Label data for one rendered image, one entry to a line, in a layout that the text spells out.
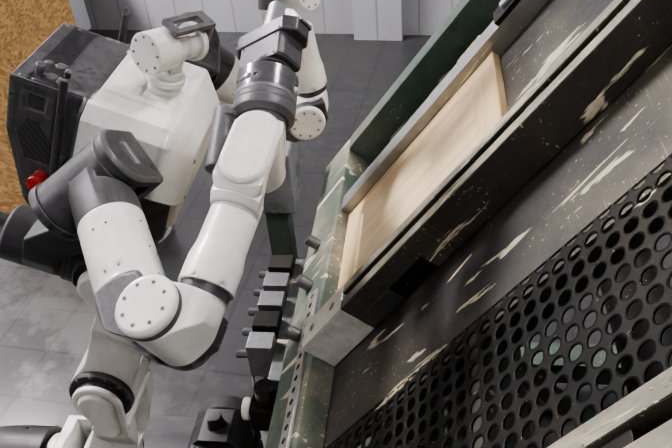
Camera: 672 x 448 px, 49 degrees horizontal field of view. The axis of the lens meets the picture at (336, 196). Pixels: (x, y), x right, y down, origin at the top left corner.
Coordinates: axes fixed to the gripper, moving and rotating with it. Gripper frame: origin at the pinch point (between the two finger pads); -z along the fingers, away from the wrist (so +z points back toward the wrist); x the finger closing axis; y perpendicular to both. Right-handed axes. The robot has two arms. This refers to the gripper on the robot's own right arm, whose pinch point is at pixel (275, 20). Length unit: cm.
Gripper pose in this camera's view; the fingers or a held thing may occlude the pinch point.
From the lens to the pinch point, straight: 112.9
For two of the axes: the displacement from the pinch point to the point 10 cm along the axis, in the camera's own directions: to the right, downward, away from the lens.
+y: 6.2, 3.9, 6.8
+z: -0.6, 8.8, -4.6
